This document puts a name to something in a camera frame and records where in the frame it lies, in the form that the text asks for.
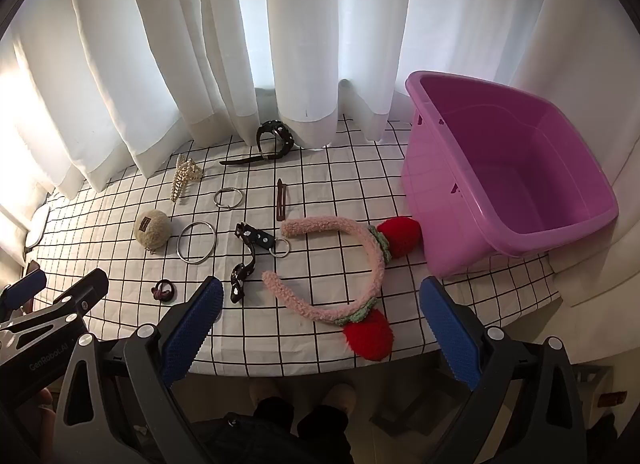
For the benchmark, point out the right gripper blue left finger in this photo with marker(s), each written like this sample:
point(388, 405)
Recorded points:
point(184, 328)

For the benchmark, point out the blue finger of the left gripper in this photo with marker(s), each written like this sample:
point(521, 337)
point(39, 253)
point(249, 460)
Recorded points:
point(14, 296)
point(74, 303)

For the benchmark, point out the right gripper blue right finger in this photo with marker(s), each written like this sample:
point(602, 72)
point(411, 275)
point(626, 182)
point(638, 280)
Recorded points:
point(455, 339)

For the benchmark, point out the large silver bangle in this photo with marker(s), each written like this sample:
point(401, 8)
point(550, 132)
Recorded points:
point(196, 242)

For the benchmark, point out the pink strawberry plush headband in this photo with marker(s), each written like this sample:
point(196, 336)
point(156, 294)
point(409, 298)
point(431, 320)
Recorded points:
point(369, 249)

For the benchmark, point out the black flower hair band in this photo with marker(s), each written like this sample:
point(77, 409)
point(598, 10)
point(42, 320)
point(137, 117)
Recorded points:
point(251, 238)

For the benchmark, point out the small silver ring bangle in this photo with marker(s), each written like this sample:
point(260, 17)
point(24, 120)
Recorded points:
point(281, 248)

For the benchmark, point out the silver bangle with charm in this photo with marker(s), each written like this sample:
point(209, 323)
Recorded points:
point(228, 198)

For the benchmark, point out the pearl hair claw clip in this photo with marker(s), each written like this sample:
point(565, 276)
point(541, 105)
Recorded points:
point(186, 171)

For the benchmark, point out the brown snap hair clip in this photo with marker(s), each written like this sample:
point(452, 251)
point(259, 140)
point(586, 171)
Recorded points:
point(281, 201)

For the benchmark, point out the black wristwatch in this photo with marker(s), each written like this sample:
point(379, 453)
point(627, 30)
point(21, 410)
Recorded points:
point(273, 141)

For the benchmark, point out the person's left hand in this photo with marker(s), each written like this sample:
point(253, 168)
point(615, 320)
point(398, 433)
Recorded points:
point(45, 420)

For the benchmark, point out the dark smartphone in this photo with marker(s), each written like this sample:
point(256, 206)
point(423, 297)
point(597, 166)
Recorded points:
point(32, 270)

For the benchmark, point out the white grid tablecloth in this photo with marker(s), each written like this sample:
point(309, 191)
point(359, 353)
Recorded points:
point(130, 230)

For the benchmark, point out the purple plastic tub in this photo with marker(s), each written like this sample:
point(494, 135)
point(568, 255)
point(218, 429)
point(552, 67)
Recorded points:
point(493, 170)

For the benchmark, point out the white curtain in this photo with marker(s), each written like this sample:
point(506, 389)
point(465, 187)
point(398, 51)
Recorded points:
point(91, 87)

